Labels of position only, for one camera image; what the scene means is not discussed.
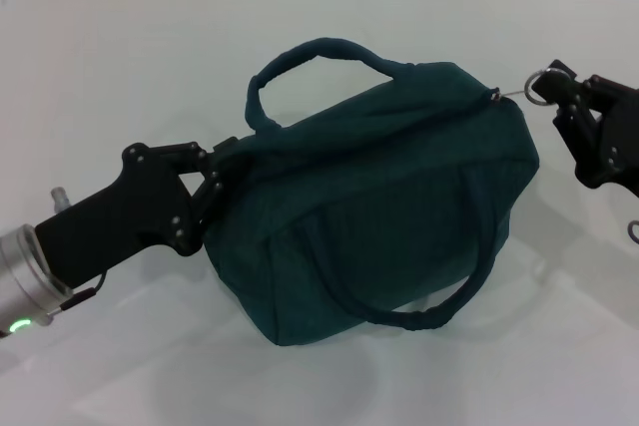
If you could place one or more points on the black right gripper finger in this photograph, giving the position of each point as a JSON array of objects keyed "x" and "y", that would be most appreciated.
[
  {"x": 586, "y": 146},
  {"x": 574, "y": 92}
]

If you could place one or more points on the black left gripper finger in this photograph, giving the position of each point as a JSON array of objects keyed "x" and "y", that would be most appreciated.
[
  {"x": 199, "y": 206},
  {"x": 194, "y": 156}
]

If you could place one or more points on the dark teal fabric lunch bag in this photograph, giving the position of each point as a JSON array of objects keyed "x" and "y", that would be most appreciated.
[{"x": 374, "y": 196}]

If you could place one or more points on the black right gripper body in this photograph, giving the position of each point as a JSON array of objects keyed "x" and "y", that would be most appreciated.
[{"x": 624, "y": 146}]

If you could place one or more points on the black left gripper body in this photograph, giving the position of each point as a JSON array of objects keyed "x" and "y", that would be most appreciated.
[{"x": 135, "y": 211}]

